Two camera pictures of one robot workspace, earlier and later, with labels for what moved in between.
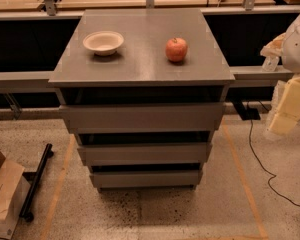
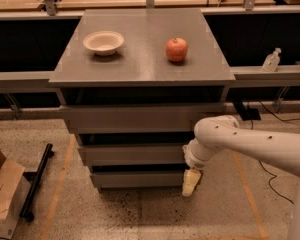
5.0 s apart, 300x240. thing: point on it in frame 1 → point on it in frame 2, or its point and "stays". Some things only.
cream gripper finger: [275, 47] → [191, 177]
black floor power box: [251, 114] stays
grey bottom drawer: [146, 179] stays
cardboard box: [9, 183] stays
